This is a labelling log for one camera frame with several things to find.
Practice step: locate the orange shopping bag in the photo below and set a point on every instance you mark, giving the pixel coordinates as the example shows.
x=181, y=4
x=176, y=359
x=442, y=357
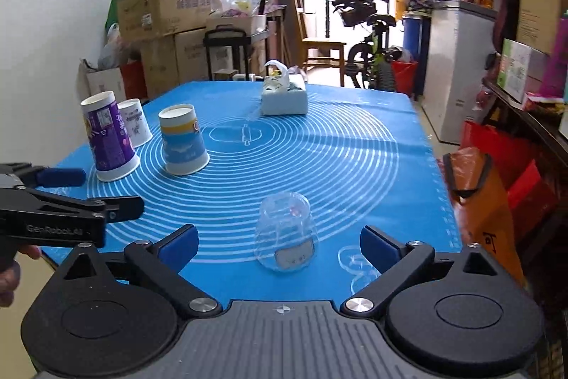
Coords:
x=488, y=210

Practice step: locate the blue silicone baking mat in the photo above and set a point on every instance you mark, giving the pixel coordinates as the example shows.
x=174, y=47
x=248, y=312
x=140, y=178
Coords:
x=319, y=166

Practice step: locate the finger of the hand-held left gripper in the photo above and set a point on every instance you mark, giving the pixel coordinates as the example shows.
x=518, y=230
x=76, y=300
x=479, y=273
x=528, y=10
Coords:
x=62, y=177
x=126, y=208

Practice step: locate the black and green bicycle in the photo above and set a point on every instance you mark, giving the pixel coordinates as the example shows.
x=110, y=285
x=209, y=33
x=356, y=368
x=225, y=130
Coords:
x=377, y=59

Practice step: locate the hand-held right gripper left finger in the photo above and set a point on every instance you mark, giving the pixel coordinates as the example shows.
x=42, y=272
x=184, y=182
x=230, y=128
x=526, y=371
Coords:
x=177, y=248

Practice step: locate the wooden chair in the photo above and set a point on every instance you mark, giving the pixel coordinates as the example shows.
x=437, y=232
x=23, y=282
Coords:
x=321, y=46

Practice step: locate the person's left hand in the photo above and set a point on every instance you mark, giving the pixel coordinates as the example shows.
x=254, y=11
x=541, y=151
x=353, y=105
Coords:
x=9, y=283

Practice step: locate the tall brown cardboard box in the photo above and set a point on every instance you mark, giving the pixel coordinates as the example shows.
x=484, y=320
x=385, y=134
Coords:
x=543, y=1

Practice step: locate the white plastic bag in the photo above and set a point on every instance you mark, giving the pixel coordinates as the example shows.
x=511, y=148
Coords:
x=276, y=78

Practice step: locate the white plastic bin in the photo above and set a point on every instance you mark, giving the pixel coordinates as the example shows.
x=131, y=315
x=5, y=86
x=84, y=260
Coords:
x=235, y=24

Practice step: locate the blue and yellow paper cup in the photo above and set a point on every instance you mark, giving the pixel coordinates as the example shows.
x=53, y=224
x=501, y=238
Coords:
x=182, y=143

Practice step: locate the black metal cart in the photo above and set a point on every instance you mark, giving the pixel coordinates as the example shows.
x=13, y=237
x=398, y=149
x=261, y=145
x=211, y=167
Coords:
x=242, y=37

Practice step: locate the small white cardboard box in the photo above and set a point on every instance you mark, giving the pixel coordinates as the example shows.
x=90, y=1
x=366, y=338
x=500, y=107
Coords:
x=106, y=83

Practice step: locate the red bucket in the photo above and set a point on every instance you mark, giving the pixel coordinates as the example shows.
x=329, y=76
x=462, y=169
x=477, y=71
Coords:
x=404, y=77

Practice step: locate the white paper cup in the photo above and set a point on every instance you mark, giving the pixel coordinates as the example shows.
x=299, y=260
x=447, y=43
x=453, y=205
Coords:
x=138, y=126

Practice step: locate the green and white box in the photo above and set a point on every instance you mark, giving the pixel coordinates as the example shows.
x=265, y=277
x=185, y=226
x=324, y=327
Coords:
x=519, y=70

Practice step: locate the blue barrel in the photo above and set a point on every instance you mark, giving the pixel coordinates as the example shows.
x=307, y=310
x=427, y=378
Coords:
x=412, y=37

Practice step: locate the purple paper cup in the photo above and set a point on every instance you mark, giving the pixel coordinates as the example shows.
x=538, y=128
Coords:
x=108, y=139

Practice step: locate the white tissue box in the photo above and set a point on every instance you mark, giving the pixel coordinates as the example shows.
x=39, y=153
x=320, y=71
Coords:
x=284, y=103

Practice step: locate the clear plastic cup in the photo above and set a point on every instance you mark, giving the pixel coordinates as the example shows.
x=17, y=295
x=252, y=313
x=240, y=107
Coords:
x=284, y=228

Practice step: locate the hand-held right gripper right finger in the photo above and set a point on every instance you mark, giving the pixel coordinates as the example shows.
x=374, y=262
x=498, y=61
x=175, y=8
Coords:
x=377, y=249

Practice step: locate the red shopping bag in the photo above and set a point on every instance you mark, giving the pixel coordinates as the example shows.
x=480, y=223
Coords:
x=523, y=188

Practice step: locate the dark wooden shelf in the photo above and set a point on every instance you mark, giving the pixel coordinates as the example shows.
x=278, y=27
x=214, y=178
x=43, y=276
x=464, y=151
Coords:
x=532, y=130

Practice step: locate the white cabinet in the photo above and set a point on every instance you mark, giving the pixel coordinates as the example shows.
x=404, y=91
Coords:
x=457, y=72

